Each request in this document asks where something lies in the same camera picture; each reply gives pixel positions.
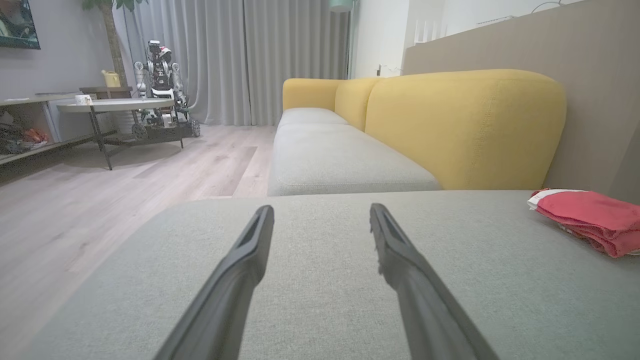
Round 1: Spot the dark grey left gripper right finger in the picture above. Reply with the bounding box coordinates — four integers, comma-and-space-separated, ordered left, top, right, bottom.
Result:
369, 202, 501, 360

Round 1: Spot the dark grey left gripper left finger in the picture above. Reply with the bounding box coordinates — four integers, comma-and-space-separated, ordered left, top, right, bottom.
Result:
152, 205, 275, 360

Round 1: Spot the red shorts white stripe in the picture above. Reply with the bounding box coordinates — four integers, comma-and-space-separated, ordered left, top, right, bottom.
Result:
527, 188, 640, 243

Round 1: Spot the red sleeveless jersey white trim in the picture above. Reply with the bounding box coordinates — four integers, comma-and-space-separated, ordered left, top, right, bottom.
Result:
557, 222, 640, 259

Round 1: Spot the grey sofa seat cushion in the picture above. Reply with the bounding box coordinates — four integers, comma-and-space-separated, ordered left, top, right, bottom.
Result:
267, 123, 444, 197
276, 107, 350, 128

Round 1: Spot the white wheeled humanoid robot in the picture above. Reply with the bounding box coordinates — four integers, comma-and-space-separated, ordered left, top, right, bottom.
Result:
131, 40, 202, 142

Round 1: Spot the round grey coffee table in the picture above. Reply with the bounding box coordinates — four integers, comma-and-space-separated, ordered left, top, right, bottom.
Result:
56, 97, 186, 171

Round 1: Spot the dark wooden side cabinet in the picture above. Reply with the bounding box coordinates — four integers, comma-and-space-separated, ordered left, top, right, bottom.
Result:
79, 86, 134, 101

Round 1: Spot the grey pleated curtain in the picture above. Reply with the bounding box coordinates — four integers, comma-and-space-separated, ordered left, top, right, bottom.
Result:
112, 0, 352, 127

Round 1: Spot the orange cloth item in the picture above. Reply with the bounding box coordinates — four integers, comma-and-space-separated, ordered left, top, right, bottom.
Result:
22, 128, 50, 146

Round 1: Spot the dark bundled item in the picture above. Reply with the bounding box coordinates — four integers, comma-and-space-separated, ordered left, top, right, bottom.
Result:
0, 111, 27, 155

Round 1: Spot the low grey shelf unit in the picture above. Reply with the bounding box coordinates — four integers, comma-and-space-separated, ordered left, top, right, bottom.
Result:
0, 91, 120, 167

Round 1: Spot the tall indoor potted tree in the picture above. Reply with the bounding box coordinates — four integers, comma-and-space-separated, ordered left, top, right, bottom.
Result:
81, 0, 149, 90

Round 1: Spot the dark framed wall picture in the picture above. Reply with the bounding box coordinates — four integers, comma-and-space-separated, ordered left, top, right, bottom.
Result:
0, 0, 41, 50

